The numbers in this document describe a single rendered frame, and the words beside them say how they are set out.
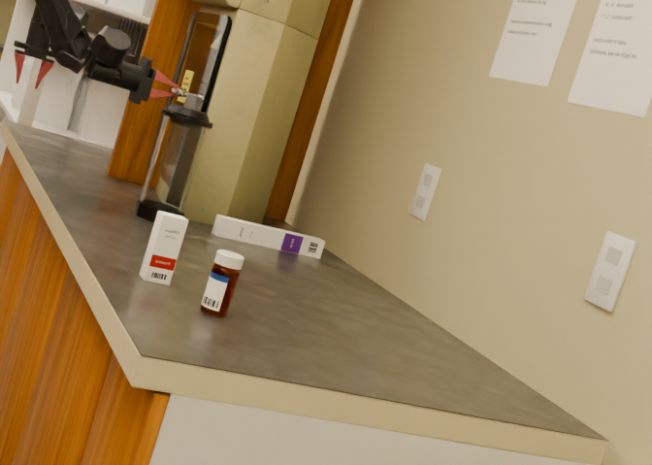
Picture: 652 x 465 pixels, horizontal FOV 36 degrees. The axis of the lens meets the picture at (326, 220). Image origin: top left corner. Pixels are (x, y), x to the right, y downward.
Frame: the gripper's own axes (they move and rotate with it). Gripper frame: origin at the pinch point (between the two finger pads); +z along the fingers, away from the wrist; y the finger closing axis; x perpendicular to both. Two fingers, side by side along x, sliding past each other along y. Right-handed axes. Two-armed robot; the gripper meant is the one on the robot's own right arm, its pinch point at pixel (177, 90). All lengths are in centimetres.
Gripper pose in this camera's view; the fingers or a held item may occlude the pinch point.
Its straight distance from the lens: 231.1
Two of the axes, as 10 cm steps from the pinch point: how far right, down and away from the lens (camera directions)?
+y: 3.0, -9.5, -1.0
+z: 8.7, 2.3, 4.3
